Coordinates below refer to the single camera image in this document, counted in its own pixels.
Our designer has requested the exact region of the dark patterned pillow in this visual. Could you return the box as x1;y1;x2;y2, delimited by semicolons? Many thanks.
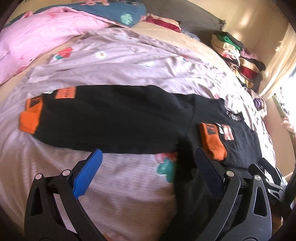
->
181;29;199;40

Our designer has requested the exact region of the stack of folded clothes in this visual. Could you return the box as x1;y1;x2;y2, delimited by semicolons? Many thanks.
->
211;32;266;90

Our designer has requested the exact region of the grey quilted headboard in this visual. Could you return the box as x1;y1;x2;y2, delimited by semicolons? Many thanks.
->
141;0;226;41

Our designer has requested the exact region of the red pillow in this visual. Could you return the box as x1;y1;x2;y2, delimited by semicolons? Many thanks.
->
144;14;182;33

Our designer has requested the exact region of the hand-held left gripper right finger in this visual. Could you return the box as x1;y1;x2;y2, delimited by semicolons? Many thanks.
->
165;147;273;241

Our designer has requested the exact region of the purple strawberry print blanket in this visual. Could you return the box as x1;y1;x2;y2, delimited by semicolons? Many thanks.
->
0;28;277;241

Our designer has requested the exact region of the purple crumpled cloth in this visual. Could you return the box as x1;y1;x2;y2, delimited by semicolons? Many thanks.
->
253;97;267;116

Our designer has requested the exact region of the pink frilly cloth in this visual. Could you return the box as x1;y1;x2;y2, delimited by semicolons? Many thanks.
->
281;117;296;135

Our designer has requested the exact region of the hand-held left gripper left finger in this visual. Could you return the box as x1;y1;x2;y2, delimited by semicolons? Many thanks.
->
24;148;109;241

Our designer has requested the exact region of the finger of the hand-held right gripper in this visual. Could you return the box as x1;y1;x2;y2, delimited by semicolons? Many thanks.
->
266;185;287;208
249;163;287;189

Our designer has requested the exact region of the cream curtain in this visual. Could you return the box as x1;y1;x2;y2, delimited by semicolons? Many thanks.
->
259;23;296;98

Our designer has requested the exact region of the pink and blue quilt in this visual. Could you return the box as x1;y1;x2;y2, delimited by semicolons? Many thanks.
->
0;0;147;85

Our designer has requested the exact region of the black sweater with orange cuffs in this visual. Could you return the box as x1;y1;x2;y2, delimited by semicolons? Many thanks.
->
19;85;279;241

